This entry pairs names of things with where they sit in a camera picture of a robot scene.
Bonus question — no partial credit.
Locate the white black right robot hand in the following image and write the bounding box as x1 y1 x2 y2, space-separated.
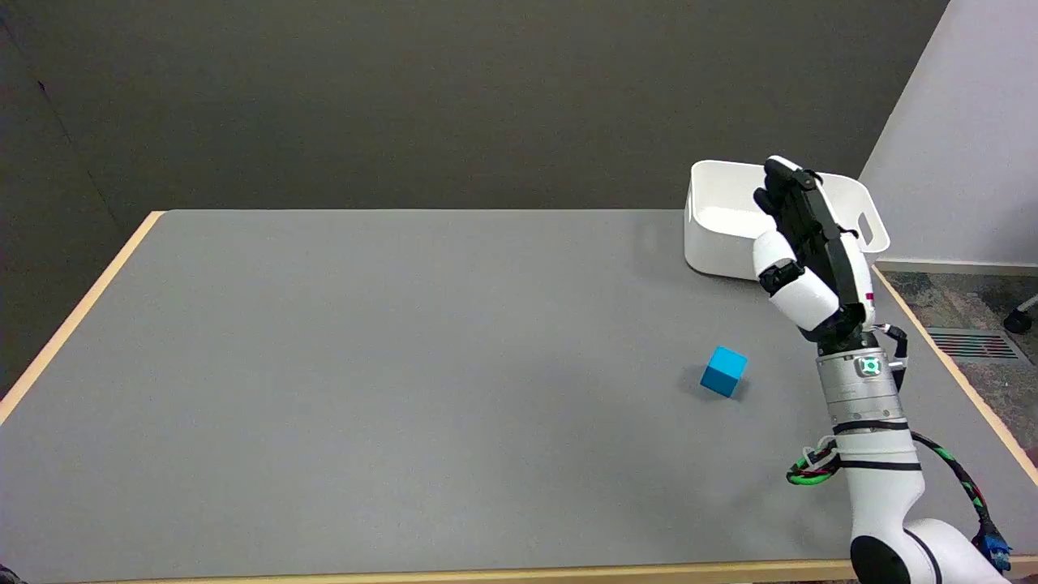
752 155 877 342

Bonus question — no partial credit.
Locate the blue wooden cube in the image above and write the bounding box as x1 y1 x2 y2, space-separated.
700 346 748 398

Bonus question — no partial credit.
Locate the white plastic bin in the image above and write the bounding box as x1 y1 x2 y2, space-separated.
684 160 890 285

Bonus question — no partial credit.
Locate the floor vent grille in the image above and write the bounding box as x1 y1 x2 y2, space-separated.
927 328 1020 361

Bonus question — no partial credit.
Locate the black chair caster wheel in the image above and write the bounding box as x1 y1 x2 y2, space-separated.
1003 295 1038 334

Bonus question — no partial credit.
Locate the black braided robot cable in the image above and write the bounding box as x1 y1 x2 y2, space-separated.
786 324 1011 571

